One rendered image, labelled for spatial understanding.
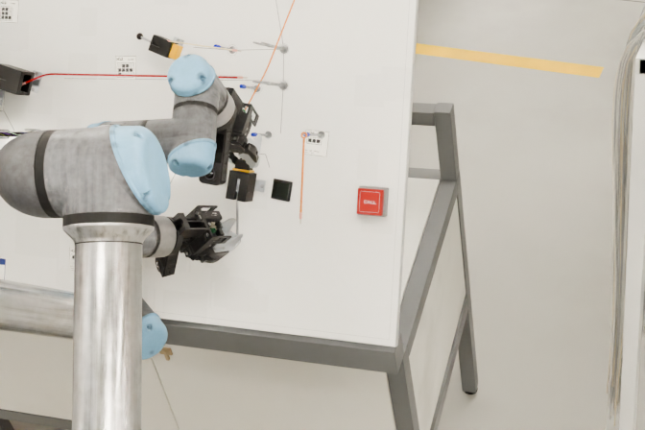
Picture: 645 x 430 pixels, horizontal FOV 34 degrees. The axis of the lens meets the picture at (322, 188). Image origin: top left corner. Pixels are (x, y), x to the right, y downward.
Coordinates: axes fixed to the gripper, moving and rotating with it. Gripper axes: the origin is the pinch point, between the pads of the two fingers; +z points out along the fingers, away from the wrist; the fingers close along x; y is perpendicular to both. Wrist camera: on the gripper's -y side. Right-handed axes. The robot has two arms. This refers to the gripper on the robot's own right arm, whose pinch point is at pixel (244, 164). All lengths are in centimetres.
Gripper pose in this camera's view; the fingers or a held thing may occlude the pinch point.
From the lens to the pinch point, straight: 205.7
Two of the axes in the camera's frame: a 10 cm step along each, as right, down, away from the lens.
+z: 2.2, 3.7, 9.0
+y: 2.8, -9.1, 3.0
